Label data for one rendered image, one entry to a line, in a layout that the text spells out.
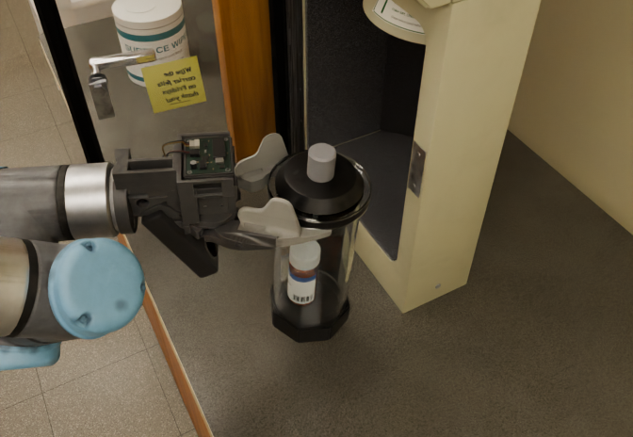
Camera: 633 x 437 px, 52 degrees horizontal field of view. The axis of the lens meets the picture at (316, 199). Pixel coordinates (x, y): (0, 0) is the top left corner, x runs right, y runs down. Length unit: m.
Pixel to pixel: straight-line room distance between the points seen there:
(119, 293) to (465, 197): 0.45
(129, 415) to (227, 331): 1.08
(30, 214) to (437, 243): 0.48
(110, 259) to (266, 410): 0.39
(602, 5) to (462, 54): 0.46
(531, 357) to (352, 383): 0.24
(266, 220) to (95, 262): 0.19
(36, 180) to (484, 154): 0.48
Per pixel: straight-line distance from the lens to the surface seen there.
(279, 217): 0.63
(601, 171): 1.17
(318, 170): 0.64
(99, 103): 0.91
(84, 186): 0.65
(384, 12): 0.75
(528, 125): 1.26
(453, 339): 0.92
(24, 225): 0.66
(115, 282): 0.52
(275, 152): 0.70
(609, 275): 1.05
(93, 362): 2.08
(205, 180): 0.61
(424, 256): 0.85
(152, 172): 0.63
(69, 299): 0.50
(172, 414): 1.94
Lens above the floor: 1.69
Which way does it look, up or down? 45 degrees down
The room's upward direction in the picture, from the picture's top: straight up
